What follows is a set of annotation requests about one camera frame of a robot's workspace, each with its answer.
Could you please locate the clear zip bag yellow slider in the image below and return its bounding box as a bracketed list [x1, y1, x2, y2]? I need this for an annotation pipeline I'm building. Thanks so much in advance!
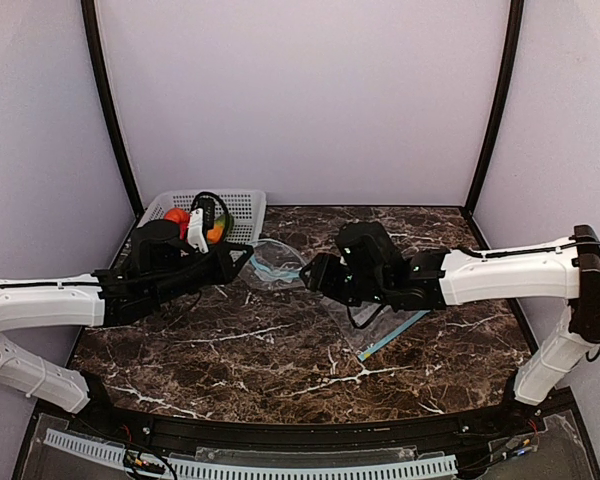
[239, 238, 308, 292]

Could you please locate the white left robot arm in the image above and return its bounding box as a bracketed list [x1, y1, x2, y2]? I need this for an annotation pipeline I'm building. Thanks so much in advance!
[0, 220, 253, 413]

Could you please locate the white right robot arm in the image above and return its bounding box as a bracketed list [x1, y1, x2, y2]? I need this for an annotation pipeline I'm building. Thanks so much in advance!
[300, 222, 600, 406]

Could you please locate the clear zip bag blue zipper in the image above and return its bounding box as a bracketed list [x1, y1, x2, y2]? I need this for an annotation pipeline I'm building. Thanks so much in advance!
[321, 299, 429, 362]

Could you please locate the orange green toy mango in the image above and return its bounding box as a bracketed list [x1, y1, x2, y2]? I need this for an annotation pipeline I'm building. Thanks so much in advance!
[206, 214, 234, 244]

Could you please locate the orange toy pumpkin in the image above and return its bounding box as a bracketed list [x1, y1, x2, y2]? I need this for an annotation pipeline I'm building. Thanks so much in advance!
[163, 208, 190, 230]

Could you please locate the white perforated plastic basket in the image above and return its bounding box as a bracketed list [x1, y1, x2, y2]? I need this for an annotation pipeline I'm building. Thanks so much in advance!
[137, 189, 266, 245]

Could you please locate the white slotted cable duct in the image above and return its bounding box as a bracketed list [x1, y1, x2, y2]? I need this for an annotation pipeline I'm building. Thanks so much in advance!
[44, 429, 458, 479]

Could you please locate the black front frame rail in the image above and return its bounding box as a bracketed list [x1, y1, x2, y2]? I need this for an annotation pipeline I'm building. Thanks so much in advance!
[70, 406, 529, 453]

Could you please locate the left black frame post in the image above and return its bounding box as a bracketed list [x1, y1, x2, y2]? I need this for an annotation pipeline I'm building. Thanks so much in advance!
[80, 0, 144, 219]

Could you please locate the black frame post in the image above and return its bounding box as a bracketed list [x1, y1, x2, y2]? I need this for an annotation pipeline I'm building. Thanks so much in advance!
[463, 0, 526, 217]
[80, 0, 144, 219]

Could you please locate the right black frame post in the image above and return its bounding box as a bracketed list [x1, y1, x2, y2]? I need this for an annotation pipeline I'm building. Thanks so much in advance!
[463, 0, 526, 217]

